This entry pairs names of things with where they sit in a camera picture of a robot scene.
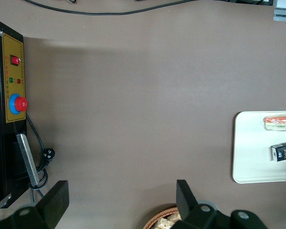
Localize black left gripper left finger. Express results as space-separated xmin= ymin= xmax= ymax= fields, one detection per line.
xmin=10 ymin=180 xmax=70 ymax=229

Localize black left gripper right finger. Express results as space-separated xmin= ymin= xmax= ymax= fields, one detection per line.
xmin=173 ymin=179 xmax=269 ymax=229

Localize cream plastic tray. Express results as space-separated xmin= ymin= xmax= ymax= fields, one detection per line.
xmin=232 ymin=111 xmax=286 ymax=184

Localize beige crackers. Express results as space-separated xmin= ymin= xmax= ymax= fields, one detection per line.
xmin=154 ymin=212 xmax=182 ymax=229

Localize wicker basket with crackers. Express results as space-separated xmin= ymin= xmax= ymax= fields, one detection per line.
xmin=143 ymin=207 xmax=182 ymax=229

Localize silver metal bar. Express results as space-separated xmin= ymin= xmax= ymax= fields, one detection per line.
xmin=16 ymin=133 xmax=40 ymax=187

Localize red emergency stop button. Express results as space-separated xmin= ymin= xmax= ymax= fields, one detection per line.
xmin=9 ymin=94 xmax=29 ymax=114

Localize black Face tissue pack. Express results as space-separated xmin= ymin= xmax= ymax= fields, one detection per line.
xmin=270 ymin=142 xmax=286 ymax=162

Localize wrapped sandwich lying flat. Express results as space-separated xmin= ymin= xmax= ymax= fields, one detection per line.
xmin=261 ymin=114 xmax=286 ymax=132

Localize white blue background equipment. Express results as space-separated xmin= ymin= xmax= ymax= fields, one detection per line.
xmin=273 ymin=0 xmax=286 ymax=21

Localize black power cable with plug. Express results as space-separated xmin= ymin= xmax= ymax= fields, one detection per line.
xmin=25 ymin=113 xmax=56 ymax=203

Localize red rocker switch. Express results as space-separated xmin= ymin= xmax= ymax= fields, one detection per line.
xmin=10 ymin=54 xmax=21 ymax=66

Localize long black cable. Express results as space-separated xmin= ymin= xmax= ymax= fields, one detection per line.
xmin=23 ymin=0 xmax=198 ymax=16

